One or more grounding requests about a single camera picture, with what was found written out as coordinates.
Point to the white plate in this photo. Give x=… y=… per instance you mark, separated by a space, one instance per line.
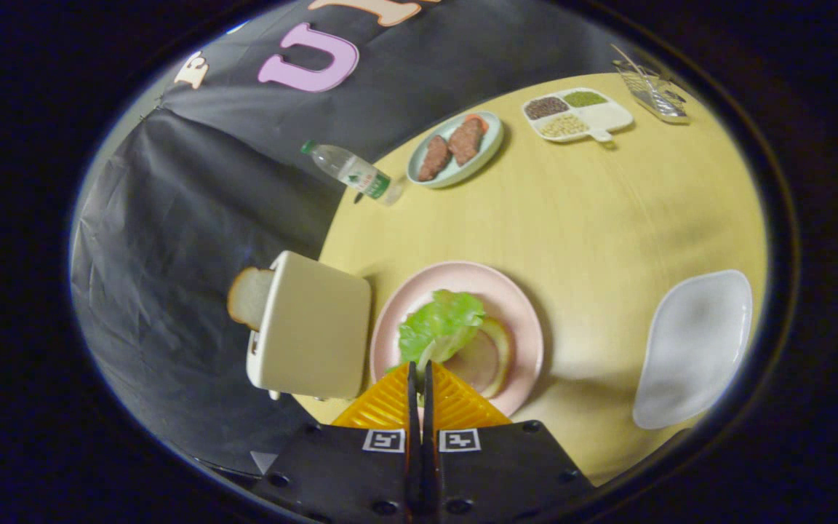
x=695 y=349

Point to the black backdrop cloth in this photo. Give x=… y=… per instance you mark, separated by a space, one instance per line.
x=193 y=218

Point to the bread slice under ham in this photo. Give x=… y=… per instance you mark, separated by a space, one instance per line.
x=503 y=349

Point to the pile of green beans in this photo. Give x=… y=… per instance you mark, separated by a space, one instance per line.
x=585 y=99

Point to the orange carrot slice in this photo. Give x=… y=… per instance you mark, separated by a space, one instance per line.
x=481 y=120

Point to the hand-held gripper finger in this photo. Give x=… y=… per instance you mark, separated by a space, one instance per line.
x=428 y=407
x=413 y=407

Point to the pale green plate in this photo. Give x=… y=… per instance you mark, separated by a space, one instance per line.
x=488 y=149

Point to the white divided dish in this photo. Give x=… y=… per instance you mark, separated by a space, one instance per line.
x=608 y=116

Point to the pile of dark beans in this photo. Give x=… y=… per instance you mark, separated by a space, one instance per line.
x=546 y=108

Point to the pink plate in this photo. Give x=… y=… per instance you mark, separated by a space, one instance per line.
x=513 y=306

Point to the white bread slice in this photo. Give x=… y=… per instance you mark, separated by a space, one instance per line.
x=248 y=298

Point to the pile of yellow beans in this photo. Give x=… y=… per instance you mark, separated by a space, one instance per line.
x=563 y=126

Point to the clear glass utensil holder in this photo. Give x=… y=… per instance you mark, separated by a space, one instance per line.
x=652 y=94

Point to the green lettuce leaf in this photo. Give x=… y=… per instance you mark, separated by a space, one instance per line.
x=437 y=324

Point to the wooden utensil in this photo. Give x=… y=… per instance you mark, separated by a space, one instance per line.
x=626 y=57

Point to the cream toaster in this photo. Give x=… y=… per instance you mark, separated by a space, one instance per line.
x=317 y=327

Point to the clear plastic water bottle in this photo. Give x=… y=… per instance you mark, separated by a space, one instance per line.
x=353 y=173

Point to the brown meat patty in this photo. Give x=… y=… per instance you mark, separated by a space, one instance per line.
x=435 y=158
x=466 y=142

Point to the pink ham slice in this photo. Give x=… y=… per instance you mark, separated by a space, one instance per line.
x=479 y=360

